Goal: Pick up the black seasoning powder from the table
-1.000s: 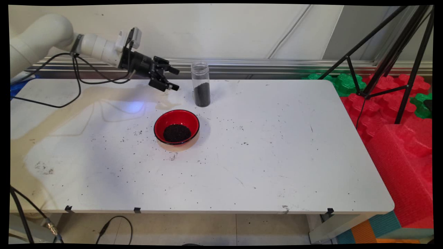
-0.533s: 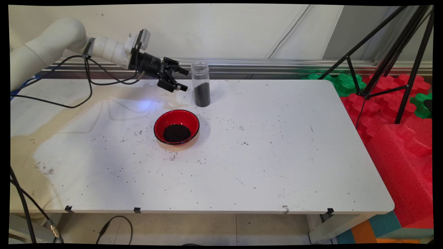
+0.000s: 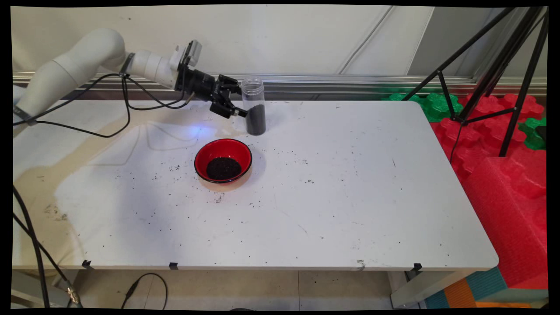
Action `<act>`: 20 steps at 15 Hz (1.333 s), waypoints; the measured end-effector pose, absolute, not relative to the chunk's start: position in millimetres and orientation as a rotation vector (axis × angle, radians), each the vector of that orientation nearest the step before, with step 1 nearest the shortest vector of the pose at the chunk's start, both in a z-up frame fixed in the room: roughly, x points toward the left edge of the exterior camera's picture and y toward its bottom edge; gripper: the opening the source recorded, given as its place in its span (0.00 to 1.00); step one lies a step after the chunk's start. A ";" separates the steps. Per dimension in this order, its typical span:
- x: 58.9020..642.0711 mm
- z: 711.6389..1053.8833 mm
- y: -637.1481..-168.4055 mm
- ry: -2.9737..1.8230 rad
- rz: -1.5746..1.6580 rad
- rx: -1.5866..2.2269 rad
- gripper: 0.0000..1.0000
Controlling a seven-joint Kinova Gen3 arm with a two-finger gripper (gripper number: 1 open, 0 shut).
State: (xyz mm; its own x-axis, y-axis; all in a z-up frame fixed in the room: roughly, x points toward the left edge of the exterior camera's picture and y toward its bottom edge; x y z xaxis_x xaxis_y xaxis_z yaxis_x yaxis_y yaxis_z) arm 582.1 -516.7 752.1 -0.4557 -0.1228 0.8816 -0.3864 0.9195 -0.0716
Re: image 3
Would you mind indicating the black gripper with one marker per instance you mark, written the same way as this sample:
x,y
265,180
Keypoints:
x,y
199,84

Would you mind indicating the clear plastic jar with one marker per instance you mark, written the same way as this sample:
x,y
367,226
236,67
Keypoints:
x,y
256,118

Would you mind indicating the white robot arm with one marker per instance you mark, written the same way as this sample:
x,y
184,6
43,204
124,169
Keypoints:
x,y
74,65

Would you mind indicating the red bowl black rim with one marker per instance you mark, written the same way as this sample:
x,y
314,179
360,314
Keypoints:
x,y
216,151

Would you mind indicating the black grains pile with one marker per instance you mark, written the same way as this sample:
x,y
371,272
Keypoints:
x,y
224,169

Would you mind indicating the green foam puzzle tile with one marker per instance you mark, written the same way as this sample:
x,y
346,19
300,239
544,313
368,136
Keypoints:
x,y
437,107
531,133

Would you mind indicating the red foam puzzle tiles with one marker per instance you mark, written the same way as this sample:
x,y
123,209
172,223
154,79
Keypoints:
x,y
472,135

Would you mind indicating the white table leg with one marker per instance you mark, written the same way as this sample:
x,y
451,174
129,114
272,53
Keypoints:
x,y
26,291
420,288

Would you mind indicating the black tripod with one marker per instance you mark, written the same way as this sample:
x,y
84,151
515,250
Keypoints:
x,y
498,65

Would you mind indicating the teal and orange foam mat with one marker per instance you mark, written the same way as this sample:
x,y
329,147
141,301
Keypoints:
x,y
481,291

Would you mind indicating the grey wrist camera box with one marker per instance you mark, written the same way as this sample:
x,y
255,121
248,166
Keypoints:
x,y
191,52

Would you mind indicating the aluminium wall rail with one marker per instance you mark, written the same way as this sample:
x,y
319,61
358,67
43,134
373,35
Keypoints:
x,y
350,83

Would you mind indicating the white wall conduit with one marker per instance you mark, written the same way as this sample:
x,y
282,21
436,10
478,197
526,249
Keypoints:
x,y
365,41

